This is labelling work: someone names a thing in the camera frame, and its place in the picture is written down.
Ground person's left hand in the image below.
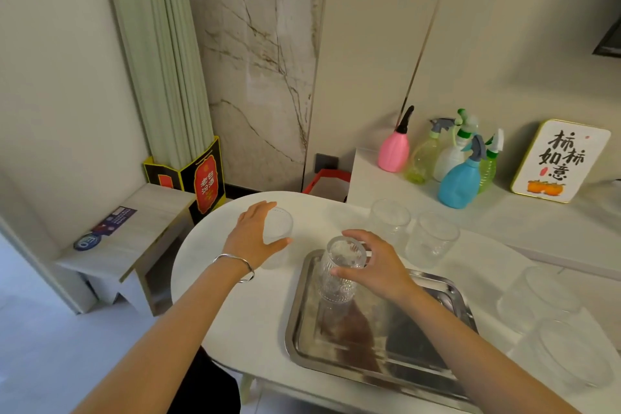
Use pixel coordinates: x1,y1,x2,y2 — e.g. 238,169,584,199
223,200,294,272

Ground person's right hand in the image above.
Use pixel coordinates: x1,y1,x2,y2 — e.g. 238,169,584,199
330,229,419,306

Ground smooth clear glass cup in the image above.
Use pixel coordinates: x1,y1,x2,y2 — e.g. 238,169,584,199
404,211,461,270
370,199,412,248
496,266,584,336
261,207,295,270
508,319,615,396

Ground embossed clear glass cup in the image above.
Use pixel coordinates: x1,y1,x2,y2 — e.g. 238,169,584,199
317,235,370,306

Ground person's left forearm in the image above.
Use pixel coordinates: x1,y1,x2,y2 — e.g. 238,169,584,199
72,256,245,414

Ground person's right forearm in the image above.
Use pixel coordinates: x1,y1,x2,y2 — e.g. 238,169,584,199
395,283,585,414

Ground stainless steel tray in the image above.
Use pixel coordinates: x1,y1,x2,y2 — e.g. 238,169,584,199
284,249,482,413

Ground red bin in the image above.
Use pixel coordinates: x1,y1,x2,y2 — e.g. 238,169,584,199
303,168,352,204

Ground black yellow red box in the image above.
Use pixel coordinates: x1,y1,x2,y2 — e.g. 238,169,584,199
143,136,227,226

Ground pink spray bottle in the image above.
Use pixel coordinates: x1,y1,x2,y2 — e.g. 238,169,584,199
377,105,416,174

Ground yellow-green spray bottle grey head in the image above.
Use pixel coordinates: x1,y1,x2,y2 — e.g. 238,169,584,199
405,118,457,185

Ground light wooden stool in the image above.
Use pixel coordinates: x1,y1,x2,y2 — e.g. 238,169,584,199
55,183,198,318

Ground blue spray bottle grey head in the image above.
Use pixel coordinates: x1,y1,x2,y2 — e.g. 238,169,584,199
438,134,488,210

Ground person's black trousers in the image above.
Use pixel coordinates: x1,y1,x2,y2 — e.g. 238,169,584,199
166,345,242,414

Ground dark blue printed card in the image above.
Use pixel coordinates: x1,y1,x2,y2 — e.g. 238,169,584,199
89,206,138,238

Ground round blue sticker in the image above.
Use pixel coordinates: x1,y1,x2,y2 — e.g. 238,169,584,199
73,233,102,252

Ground pale green curtain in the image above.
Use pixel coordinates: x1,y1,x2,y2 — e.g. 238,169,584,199
101,0,215,171

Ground white calligraphy sign plaque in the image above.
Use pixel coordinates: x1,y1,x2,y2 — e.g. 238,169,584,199
510,119,612,204

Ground silver bracelet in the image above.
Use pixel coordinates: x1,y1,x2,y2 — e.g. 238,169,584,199
212,254,256,284

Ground black wall socket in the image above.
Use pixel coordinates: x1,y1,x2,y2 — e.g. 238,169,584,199
314,153,341,173

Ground dark picture frame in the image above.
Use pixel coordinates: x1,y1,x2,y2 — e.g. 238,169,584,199
592,15,621,59

